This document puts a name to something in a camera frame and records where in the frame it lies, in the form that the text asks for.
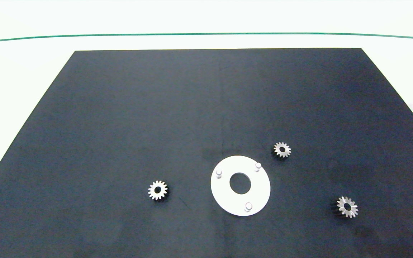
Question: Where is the round white carrier plate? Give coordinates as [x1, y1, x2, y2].
[210, 155, 271, 217]

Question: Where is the small steel spur gear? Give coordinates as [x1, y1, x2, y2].
[334, 196, 359, 219]
[273, 142, 292, 159]
[148, 180, 169, 201]

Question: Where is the dark rubber mat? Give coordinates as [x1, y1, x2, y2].
[0, 48, 413, 258]

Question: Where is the thin green tape line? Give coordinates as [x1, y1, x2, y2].
[0, 33, 413, 44]

